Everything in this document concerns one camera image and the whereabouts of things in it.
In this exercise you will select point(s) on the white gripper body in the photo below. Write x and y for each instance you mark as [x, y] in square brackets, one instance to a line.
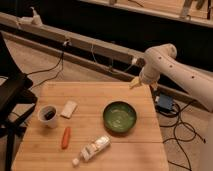
[148, 76]

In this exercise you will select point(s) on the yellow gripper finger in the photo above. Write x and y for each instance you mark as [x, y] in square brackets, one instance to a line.
[135, 82]

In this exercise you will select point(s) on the green ceramic bowl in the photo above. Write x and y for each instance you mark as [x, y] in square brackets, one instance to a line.
[119, 117]

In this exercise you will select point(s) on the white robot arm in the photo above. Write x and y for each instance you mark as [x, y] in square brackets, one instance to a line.
[161, 60]

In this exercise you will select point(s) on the blue power box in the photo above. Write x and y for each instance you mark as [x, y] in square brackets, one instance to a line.
[164, 102]

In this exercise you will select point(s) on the white sponge block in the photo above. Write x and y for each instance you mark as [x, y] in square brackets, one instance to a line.
[68, 109]

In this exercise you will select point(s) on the orange carrot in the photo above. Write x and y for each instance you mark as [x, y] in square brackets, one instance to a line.
[65, 138]

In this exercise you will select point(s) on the white paper cup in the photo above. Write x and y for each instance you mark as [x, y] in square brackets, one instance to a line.
[47, 115]

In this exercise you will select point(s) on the black chair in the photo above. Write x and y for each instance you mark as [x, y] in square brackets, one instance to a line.
[14, 90]

